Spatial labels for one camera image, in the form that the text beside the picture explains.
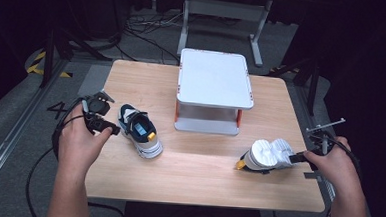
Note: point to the black tripod stand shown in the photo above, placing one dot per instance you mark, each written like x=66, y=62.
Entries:
x=62, y=48
x=307, y=81

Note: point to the grey metal desk frame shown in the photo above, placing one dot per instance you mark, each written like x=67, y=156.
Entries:
x=224, y=10

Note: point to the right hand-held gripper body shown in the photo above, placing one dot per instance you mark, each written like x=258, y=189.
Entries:
x=322, y=142

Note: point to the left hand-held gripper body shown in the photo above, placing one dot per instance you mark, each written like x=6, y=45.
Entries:
x=97, y=107

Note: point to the person's left hand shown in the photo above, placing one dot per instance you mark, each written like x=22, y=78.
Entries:
x=79, y=146

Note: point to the grey tape strip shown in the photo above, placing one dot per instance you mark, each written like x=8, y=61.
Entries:
x=312, y=175

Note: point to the person's right hand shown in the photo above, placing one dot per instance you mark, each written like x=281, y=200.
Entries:
x=334, y=169

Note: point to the white two-tier shoe rack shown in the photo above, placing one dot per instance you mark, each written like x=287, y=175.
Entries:
x=214, y=79

